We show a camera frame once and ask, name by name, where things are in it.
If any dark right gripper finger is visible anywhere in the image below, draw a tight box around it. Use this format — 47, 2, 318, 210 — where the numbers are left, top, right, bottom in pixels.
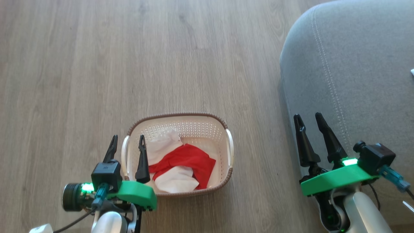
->
293, 114, 321, 168
315, 112, 348, 163

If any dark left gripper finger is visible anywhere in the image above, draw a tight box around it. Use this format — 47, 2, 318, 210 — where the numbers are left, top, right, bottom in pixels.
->
103, 135, 118, 163
135, 135, 151, 184

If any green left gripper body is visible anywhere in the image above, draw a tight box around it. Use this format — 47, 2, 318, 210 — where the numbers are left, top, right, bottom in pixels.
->
108, 180, 158, 212

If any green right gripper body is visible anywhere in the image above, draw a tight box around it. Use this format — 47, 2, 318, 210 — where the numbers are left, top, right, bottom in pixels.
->
300, 158, 379, 196

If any red cloth garment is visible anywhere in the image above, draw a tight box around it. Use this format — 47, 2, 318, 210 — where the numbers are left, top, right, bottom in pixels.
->
148, 144, 216, 190

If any grey fabric sofa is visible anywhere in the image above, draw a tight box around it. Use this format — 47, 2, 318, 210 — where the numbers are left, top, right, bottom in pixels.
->
279, 0, 414, 227

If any white woven-rim laundry basket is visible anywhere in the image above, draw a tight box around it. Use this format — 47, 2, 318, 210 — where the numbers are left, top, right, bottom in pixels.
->
121, 113, 234, 197

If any teal left camera connector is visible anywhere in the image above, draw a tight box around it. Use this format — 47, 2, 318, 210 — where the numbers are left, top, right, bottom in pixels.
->
92, 183, 109, 208

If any teal camera connector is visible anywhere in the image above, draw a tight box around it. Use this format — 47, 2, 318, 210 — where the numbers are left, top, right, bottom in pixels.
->
380, 165, 411, 192
92, 183, 109, 208

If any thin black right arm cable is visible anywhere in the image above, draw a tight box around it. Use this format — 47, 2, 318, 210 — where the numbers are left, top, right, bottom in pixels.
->
368, 182, 382, 211

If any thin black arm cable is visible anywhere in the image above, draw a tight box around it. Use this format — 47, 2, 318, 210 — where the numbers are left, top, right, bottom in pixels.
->
368, 182, 382, 211
53, 207, 97, 233

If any teal right camera connector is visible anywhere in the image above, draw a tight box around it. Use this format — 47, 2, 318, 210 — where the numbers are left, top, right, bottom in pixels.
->
380, 165, 411, 192

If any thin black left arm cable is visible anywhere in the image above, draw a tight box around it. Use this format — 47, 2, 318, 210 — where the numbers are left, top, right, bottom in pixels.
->
53, 207, 97, 233

